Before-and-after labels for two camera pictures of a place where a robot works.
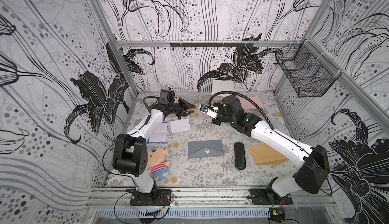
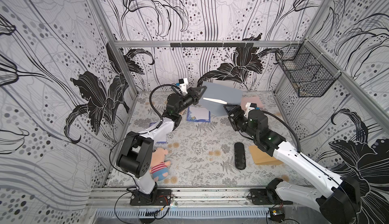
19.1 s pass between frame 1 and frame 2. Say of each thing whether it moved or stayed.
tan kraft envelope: stayed
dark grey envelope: moved
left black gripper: moved
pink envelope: stayed
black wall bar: stayed
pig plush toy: stayed
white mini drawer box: stayed
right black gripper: moved
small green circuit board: stayed
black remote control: stayed
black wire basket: stayed
